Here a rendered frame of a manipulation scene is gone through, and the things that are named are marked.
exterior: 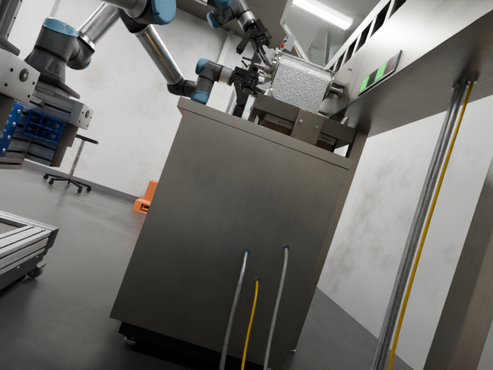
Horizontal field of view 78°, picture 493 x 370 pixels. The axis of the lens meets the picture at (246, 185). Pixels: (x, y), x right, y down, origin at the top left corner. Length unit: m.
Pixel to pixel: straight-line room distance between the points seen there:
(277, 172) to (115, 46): 4.50
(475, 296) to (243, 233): 0.67
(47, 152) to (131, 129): 3.70
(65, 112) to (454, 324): 1.36
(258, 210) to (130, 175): 4.01
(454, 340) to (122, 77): 4.97
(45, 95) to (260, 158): 0.83
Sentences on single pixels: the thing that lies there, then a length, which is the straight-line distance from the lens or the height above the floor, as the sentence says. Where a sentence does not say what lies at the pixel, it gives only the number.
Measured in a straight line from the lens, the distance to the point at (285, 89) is 1.43.
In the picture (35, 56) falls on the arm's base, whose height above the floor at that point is 0.87.
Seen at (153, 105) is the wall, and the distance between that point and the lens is 5.05.
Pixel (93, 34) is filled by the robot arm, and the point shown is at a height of 1.08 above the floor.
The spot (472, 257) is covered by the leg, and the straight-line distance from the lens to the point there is 0.80.
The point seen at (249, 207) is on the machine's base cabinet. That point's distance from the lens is 1.08.
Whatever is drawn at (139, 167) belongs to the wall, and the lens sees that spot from 4.96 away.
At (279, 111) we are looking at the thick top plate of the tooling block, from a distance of 1.19.
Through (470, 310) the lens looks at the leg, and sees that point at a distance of 0.78.
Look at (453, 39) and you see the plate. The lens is 0.90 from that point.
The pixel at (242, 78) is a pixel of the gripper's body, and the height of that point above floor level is 1.12.
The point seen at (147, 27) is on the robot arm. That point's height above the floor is 1.10.
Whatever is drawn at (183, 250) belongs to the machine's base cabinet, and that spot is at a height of 0.40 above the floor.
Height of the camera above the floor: 0.65
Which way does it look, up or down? 2 degrees up
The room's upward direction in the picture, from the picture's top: 19 degrees clockwise
